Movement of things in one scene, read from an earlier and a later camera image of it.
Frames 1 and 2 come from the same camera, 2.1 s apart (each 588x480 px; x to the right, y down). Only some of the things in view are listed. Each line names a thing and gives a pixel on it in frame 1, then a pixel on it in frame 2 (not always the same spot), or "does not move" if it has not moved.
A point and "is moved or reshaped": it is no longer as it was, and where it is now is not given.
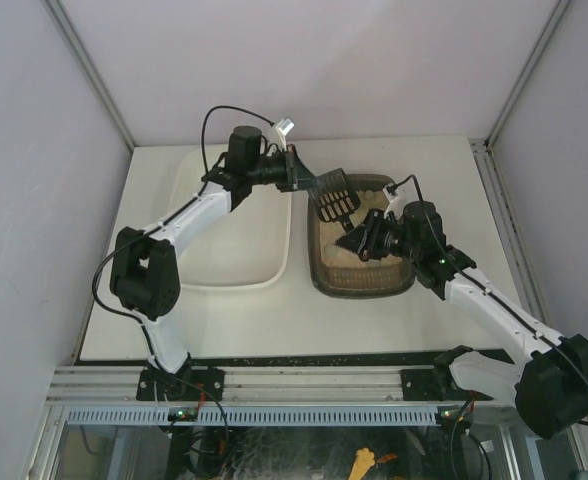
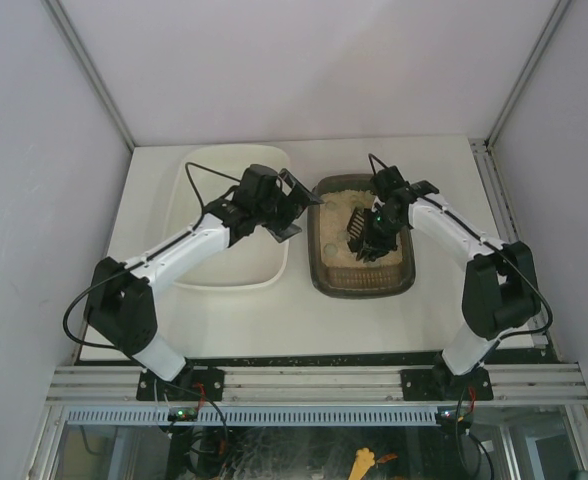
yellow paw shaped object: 364,460 does not move
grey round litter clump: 331,249 does not move
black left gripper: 293,170 → 284,208
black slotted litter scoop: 336,199 is moved or reshaped
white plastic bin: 252,249 does not move
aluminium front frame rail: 117,382 does not move
